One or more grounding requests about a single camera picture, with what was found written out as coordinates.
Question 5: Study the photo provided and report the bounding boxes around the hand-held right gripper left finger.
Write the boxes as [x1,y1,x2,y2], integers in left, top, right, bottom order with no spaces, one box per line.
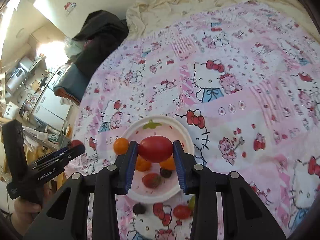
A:
[24,141,139,240]

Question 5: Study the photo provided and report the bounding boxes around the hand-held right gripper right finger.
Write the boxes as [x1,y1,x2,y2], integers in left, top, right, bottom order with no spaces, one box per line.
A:
[172,140,287,240]

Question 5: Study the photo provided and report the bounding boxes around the orange tangerine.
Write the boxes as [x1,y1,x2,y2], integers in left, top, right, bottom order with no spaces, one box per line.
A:
[113,137,130,155]
[159,156,176,170]
[135,155,152,172]

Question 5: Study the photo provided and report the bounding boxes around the pink cartoon printed blanket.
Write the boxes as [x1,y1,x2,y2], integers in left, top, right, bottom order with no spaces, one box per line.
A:
[66,1,320,240]

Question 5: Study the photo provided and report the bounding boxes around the white plastic bag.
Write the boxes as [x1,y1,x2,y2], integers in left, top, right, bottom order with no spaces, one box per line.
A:
[64,36,85,58]

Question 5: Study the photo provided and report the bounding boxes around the white kitchen appliance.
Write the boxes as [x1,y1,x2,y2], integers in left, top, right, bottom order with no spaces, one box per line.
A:
[5,66,28,93]

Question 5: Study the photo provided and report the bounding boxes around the white kitchen cabinets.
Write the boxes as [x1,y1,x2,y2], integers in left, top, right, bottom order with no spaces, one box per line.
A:
[31,66,73,133]

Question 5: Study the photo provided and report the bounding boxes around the red strawberry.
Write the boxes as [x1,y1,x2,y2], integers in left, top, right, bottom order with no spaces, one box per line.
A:
[142,173,162,189]

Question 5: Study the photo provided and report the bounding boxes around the pink strawberry-print bowl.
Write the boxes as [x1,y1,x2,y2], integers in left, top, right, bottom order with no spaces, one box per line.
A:
[124,115,195,203]

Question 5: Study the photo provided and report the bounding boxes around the cream floral quilt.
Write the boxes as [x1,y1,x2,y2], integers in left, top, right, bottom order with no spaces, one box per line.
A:
[125,0,320,43]

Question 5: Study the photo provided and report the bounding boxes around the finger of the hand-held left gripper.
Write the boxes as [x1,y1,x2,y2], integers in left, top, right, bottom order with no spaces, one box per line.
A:
[35,144,86,171]
[32,148,72,169]

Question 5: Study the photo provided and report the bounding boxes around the black jacket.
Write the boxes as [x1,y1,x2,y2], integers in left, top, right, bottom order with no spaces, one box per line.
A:
[71,10,129,79]

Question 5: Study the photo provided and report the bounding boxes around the person's left hand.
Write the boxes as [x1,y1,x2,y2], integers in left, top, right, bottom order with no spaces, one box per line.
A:
[14,199,43,223]

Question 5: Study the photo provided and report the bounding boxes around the blue orange cushion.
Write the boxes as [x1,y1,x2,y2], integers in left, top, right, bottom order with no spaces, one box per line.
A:
[53,64,97,105]

